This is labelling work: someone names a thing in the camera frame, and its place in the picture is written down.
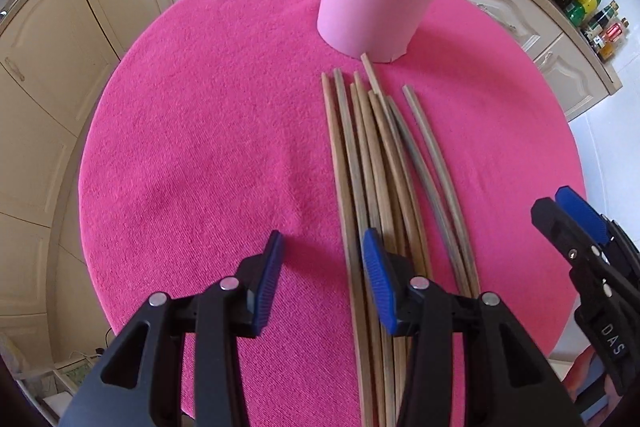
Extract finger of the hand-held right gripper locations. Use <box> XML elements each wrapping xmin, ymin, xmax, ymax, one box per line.
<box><xmin>555</xmin><ymin>187</ymin><xmax>640</xmax><ymax>288</ymax></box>
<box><xmin>531</xmin><ymin>198</ymin><xmax>640</xmax><ymax>338</ymax></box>

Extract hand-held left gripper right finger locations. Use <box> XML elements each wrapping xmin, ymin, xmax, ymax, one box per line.
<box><xmin>362</xmin><ymin>228</ymin><xmax>586</xmax><ymax>427</ymax></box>

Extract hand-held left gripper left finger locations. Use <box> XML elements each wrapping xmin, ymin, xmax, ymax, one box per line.
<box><xmin>59</xmin><ymin>230</ymin><xmax>286</xmax><ymax>427</ymax></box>

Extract bunch of wooden chopsticks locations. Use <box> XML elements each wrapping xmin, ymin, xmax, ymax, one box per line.
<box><xmin>320</xmin><ymin>53</ymin><xmax>482</xmax><ymax>427</ymax></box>

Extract person's right hand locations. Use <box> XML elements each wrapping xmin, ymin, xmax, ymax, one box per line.
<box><xmin>565</xmin><ymin>349</ymin><xmax>618</xmax><ymax>408</ymax></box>

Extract pink tablecloth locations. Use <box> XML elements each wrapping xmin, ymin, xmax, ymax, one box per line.
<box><xmin>79</xmin><ymin>0</ymin><xmax>587</xmax><ymax>427</ymax></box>

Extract orange red sauce bottle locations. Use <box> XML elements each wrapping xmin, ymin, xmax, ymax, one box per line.
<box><xmin>595</xmin><ymin>18</ymin><xmax>632</xmax><ymax>60</ymax></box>

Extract soy sauce bottle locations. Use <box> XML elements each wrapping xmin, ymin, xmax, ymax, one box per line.
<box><xmin>586</xmin><ymin>1</ymin><xmax>620</xmax><ymax>38</ymax></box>

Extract yellow green bottle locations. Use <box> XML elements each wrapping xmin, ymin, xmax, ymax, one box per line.
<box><xmin>569</xmin><ymin>0</ymin><xmax>607</xmax><ymax>26</ymax></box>

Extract cream lower kitchen cabinets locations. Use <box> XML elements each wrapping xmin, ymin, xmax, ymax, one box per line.
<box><xmin>0</xmin><ymin>0</ymin><xmax>623</xmax><ymax>360</ymax></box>

